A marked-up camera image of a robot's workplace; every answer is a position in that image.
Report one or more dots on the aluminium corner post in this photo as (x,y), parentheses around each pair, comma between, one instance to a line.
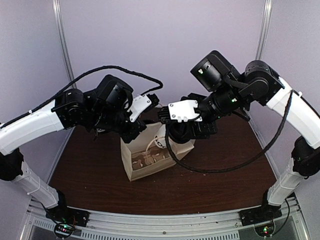
(62,38)
(264,29)

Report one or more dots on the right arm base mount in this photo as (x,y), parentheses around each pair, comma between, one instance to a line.
(262,217)

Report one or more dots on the left aluminium corner post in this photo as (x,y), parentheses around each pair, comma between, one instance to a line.
(62,38)

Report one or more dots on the brown pulp cup carrier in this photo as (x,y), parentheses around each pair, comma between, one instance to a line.
(141,159)

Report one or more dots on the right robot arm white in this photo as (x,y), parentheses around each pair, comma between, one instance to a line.
(262,84)

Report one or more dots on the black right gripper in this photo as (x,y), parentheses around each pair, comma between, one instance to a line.
(199,130)

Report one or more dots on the aluminium front rail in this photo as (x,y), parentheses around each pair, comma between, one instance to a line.
(224,225)

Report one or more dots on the right aluminium corner post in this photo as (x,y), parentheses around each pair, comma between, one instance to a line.
(264,29)

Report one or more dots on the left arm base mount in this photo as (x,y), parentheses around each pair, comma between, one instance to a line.
(65,218)

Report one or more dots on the white paper coffee cup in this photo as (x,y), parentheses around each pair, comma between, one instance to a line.
(159,136)

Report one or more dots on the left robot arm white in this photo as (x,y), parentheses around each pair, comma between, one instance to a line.
(68,109)

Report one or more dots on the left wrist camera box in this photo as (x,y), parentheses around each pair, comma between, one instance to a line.
(114,93)

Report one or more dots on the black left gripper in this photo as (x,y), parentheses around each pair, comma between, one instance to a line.
(128,135)

